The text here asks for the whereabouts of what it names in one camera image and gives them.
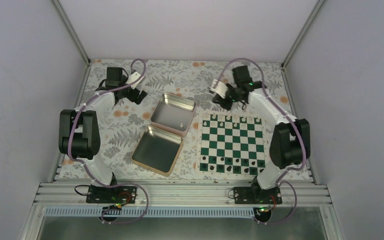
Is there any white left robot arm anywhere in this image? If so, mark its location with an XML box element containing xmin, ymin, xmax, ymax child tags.
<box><xmin>58</xmin><ymin>67</ymin><xmax>145</xmax><ymax>203</ymax></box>

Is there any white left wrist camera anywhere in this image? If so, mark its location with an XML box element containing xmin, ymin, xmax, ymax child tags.
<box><xmin>126</xmin><ymin>71</ymin><xmax>142</xmax><ymax>89</ymax></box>

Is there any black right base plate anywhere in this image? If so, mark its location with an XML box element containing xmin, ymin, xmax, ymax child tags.
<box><xmin>232</xmin><ymin>186</ymin><xmax>283</xmax><ymax>205</ymax></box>

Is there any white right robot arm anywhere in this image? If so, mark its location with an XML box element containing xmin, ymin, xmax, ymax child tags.
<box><xmin>209</xmin><ymin>65</ymin><xmax>311</xmax><ymax>204</ymax></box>

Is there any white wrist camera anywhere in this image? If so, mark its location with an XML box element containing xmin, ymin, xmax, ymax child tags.
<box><xmin>208</xmin><ymin>79</ymin><xmax>229</xmax><ymax>99</ymax></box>
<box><xmin>126</xmin><ymin>71</ymin><xmax>142</xmax><ymax>89</ymax></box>

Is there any white slotted cable duct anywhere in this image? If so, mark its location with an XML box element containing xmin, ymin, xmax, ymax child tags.
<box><xmin>44</xmin><ymin>206</ymin><xmax>254</xmax><ymax>219</ymax></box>

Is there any aluminium mounting rail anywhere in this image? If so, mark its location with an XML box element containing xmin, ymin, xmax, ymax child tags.
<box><xmin>33</xmin><ymin>179</ymin><xmax>333</xmax><ymax>207</ymax></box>

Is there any floral patterned table mat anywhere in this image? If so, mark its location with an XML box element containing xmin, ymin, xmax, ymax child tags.
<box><xmin>58</xmin><ymin>59</ymin><xmax>291</xmax><ymax>181</ymax></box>

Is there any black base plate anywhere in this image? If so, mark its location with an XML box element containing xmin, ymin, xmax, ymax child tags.
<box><xmin>85</xmin><ymin>185</ymin><xmax>137</xmax><ymax>205</ymax></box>
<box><xmin>232</xmin><ymin>186</ymin><xmax>283</xmax><ymax>205</ymax></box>

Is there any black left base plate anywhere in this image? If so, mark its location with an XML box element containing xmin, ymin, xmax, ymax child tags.
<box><xmin>85</xmin><ymin>185</ymin><xmax>137</xmax><ymax>205</ymax></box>

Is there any open metal tin box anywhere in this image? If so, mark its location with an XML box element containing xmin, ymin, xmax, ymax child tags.
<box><xmin>131</xmin><ymin>93</ymin><xmax>197</xmax><ymax>177</ymax></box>

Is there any green white chess board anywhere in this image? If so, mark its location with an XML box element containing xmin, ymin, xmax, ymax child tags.
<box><xmin>195</xmin><ymin>112</ymin><xmax>266</xmax><ymax>179</ymax></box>

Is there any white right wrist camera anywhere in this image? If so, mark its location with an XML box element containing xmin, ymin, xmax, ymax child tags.
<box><xmin>208</xmin><ymin>79</ymin><xmax>229</xmax><ymax>99</ymax></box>

